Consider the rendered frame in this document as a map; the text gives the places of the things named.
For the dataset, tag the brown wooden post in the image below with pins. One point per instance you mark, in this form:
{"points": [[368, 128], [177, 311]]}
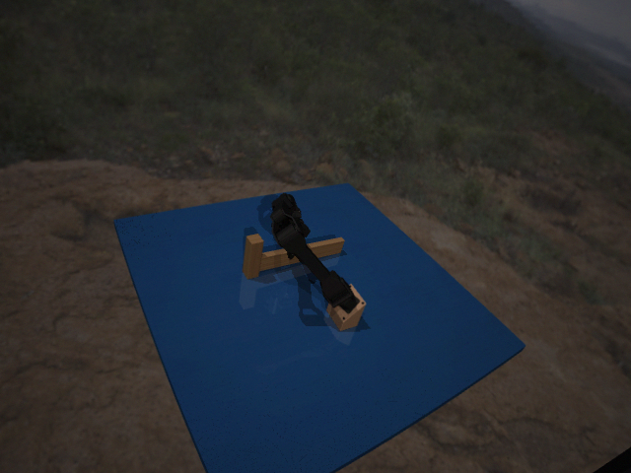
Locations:
{"points": [[252, 255]]}

